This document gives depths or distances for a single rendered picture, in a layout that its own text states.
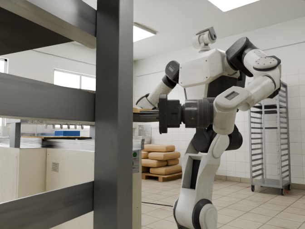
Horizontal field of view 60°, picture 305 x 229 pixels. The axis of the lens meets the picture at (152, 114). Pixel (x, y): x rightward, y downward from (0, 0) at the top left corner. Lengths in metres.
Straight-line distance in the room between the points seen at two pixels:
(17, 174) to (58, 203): 1.85
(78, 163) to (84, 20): 1.45
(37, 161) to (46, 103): 1.89
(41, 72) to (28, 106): 5.69
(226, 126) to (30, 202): 0.67
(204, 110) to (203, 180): 0.54
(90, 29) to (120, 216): 0.19
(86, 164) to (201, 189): 0.71
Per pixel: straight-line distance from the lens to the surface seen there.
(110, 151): 0.27
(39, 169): 2.13
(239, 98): 0.80
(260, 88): 0.91
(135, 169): 1.65
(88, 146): 1.61
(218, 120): 0.80
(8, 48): 0.38
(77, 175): 1.71
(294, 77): 5.36
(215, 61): 1.26
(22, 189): 2.11
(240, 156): 5.60
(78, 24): 0.28
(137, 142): 1.70
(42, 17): 0.27
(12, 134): 2.21
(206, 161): 1.22
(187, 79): 1.33
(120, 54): 0.28
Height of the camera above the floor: 0.93
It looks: 4 degrees up
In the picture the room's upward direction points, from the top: straight up
